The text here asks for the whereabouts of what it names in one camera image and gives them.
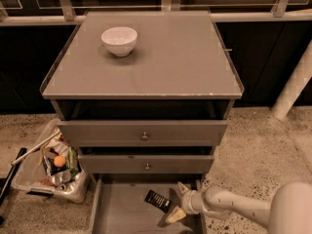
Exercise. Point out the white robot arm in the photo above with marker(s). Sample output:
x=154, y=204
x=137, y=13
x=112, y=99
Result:
x=290, y=210

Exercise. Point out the white stick in bin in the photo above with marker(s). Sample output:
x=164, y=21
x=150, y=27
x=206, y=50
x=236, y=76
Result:
x=43, y=142

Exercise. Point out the clear plastic storage bin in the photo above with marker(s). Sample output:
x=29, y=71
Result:
x=36, y=169

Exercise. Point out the grey middle drawer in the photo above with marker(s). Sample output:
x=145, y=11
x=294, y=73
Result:
x=146, y=160

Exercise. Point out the green snack bag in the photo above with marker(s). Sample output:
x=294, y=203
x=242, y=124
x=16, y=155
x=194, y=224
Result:
x=72, y=162

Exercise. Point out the silver can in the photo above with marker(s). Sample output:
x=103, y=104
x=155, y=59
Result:
x=57, y=180

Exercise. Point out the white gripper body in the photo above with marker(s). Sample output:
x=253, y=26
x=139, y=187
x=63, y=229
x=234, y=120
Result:
x=189, y=201

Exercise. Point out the orange ball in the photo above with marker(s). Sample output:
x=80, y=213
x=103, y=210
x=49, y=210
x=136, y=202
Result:
x=59, y=161

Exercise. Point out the white ceramic bowl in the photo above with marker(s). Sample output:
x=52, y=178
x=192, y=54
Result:
x=119, y=41

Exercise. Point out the grey bottom drawer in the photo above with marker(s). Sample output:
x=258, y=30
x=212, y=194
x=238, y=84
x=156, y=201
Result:
x=120, y=207

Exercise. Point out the grey top drawer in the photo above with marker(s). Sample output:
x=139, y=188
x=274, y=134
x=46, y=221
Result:
x=139, y=133

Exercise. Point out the black rxbar chocolate bar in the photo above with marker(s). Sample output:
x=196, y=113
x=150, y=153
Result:
x=158, y=201

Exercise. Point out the metal railing frame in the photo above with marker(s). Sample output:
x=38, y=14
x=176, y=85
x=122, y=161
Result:
x=59, y=12

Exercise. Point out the grey drawer cabinet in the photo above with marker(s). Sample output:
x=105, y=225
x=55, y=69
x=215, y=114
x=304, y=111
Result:
x=177, y=70

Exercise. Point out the grey drawer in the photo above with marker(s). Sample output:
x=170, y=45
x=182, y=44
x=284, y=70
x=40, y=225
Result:
x=139, y=133
x=120, y=207
x=146, y=160

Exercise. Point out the black bar on floor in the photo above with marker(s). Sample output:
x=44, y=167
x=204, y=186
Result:
x=5, y=182

